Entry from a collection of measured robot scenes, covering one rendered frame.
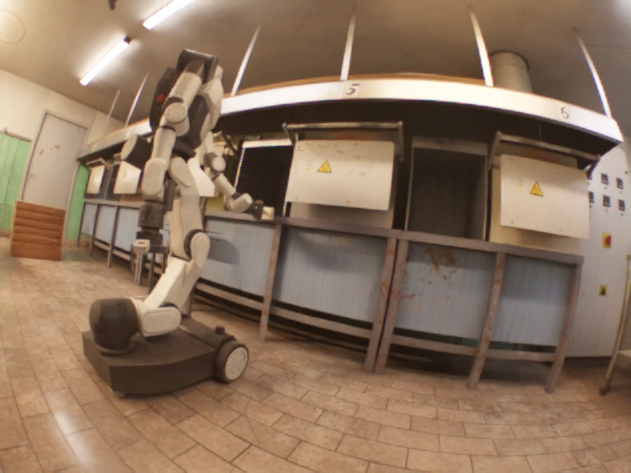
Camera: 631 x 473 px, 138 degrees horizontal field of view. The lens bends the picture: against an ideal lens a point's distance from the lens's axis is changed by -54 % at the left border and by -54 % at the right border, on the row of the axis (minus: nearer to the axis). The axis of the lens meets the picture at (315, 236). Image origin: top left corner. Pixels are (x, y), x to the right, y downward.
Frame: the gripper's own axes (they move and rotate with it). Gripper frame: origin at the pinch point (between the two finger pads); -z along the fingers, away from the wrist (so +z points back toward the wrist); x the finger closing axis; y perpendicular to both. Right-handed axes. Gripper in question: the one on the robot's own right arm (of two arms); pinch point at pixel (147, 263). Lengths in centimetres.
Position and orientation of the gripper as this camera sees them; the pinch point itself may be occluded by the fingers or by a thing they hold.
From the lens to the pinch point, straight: 86.8
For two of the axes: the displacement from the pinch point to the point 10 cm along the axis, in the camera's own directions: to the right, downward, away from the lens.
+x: 9.3, 0.6, 3.6
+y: -3.6, 1.0, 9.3
